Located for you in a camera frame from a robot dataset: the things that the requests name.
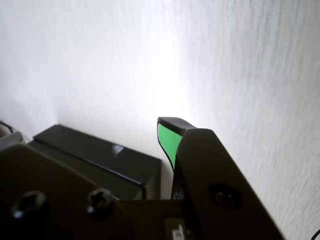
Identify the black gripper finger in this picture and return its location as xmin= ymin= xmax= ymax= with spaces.
xmin=0 ymin=131 xmax=126 ymax=240
xmin=156 ymin=116 xmax=286 ymax=240

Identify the black cardboard box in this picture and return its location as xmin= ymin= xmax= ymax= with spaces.
xmin=26 ymin=124 xmax=163 ymax=201

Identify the thin black cable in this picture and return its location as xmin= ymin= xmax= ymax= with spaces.
xmin=0 ymin=120 xmax=15 ymax=135

